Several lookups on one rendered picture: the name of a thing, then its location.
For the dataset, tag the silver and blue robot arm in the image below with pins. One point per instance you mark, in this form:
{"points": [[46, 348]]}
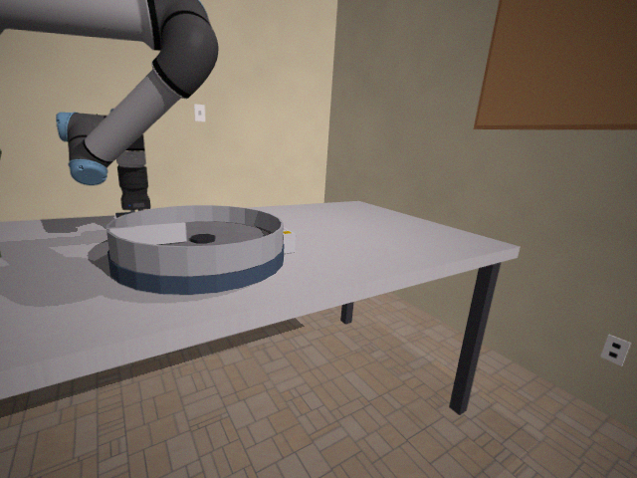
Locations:
{"points": [[188, 55]]}

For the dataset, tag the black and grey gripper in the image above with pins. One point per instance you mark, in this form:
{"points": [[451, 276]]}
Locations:
{"points": [[133, 174]]}

